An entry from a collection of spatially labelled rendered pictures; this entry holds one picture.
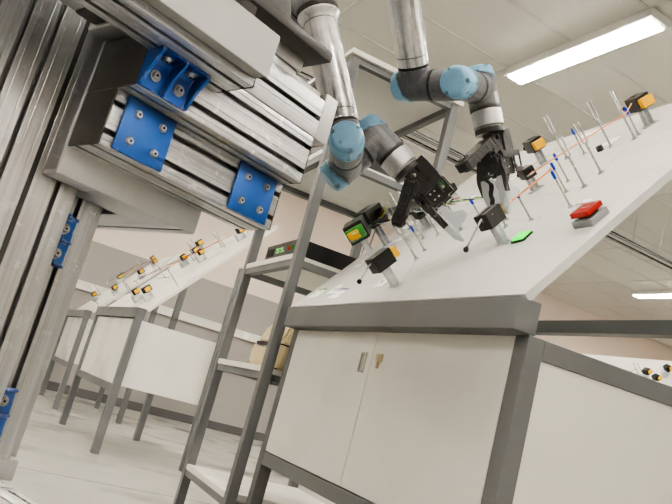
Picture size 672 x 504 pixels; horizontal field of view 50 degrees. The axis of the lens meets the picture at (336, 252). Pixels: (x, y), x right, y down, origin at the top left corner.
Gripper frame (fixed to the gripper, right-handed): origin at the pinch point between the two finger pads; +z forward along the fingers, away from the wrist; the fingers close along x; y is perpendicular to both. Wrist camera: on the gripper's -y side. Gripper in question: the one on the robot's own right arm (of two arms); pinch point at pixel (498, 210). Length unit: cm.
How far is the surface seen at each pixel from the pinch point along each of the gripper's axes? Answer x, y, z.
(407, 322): 10.7, -24.6, 22.4
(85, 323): 525, 18, -6
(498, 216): -2.1, -2.5, 1.7
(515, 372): -25, -29, 34
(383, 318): 22.6, -22.8, 20.9
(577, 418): -27, -17, 45
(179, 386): 313, 21, 48
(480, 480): -20, -37, 52
